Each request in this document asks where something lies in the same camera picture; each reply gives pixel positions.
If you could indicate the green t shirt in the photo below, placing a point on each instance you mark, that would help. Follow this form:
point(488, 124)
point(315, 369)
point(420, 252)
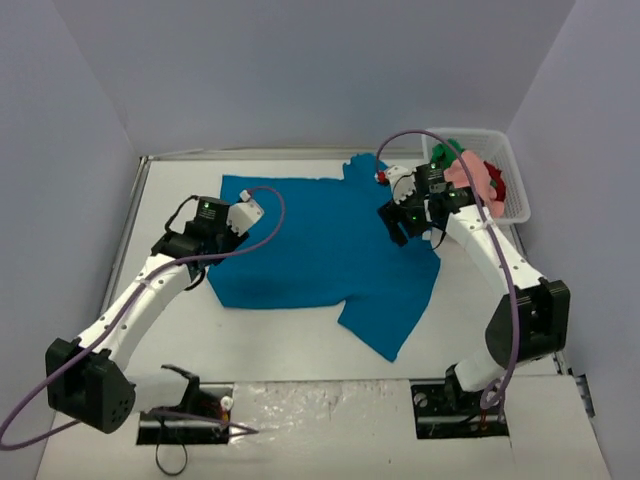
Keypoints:
point(445, 155)

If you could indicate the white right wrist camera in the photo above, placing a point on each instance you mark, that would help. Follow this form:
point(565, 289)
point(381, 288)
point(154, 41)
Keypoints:
point(402, 183)

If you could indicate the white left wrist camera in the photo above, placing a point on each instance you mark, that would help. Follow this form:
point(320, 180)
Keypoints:
point(243, 215)

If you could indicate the white plastic laundry basket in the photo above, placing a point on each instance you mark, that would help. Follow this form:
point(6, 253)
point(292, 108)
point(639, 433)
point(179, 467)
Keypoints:
point(494, 147)

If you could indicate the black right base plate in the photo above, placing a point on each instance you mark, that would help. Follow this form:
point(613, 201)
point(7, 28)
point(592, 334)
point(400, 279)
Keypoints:
point(437, 417)

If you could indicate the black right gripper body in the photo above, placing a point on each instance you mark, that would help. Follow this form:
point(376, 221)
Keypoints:
point(395, 220)

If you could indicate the blue t shirt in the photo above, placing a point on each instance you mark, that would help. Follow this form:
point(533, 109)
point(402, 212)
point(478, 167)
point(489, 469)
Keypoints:
point(330, 247)

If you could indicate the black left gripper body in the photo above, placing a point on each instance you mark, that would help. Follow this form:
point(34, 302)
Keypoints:
point(228, 240)

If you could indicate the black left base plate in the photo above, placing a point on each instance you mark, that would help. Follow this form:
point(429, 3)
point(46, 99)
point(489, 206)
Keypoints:
point(202, 425)

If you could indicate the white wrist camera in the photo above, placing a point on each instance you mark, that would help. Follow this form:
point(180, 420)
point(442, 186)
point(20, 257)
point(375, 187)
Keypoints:
point(243, 215)
point(402, 183)

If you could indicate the red t shirt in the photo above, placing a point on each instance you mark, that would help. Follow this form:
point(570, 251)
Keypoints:
point(496, 181)

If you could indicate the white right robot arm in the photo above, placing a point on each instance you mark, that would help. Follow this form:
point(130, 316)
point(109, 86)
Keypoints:
point(531, 319)

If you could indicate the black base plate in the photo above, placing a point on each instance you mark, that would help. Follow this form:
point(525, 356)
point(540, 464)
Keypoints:
point(437, 417)
point(202, 425)

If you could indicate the pink t shirt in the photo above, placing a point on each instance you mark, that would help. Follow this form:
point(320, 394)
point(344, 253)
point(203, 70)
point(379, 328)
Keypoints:
point(456, 174)

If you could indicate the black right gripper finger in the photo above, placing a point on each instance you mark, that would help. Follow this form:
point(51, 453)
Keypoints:
point(398, 237)
point(387, 214)

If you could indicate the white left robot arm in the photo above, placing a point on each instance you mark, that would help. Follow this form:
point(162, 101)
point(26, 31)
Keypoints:
point(91, 383)

